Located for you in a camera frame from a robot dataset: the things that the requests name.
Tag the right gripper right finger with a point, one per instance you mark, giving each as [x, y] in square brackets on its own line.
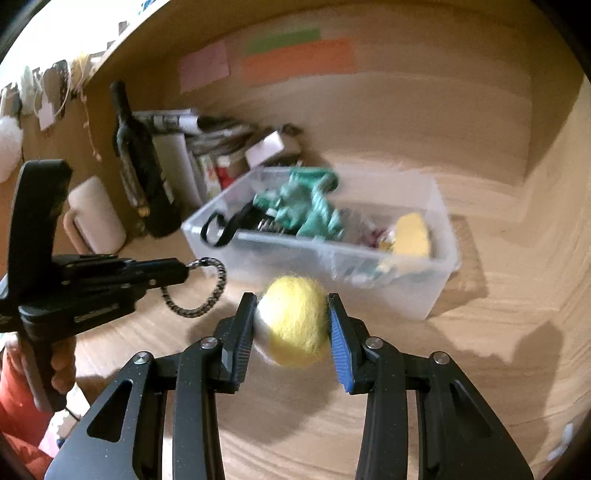
[460, 435]

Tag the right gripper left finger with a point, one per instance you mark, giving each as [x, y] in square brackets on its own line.
[121, 436]

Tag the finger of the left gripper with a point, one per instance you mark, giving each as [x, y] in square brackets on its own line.
[157, 273]

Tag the yellow white felt ball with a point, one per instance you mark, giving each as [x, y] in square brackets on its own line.
[291, 324]

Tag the green striped sock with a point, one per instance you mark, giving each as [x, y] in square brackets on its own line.
[301, 205]

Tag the yellow green sponge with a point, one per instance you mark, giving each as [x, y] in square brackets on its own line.
[412, 236]

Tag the floral fabric scrunchie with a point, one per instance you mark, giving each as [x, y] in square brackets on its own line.
[381, 239]

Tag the person's left hand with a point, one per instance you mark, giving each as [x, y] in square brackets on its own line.
[62, 362]

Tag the pink cylindrical cup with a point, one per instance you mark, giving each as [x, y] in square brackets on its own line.
[91, 222]

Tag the dark wine bottle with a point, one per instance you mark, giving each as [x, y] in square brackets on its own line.
[144, 182]

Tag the stack of books and papers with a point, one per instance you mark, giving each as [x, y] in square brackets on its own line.
[180, 136]

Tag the white fluffy pompom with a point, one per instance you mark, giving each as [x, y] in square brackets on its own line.
[11, 140]

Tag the small white cardboard box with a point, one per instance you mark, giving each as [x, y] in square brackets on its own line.
[274, 147]

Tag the clear plastic storage bin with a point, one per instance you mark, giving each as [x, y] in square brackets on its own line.
[407, 287]

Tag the pink sticky note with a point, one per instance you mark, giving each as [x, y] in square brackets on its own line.
[203, 67]

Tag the green sticky note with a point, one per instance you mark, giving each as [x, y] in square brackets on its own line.
[275, 41]

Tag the orange sticky note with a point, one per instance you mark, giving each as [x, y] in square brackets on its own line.
[322, 57]

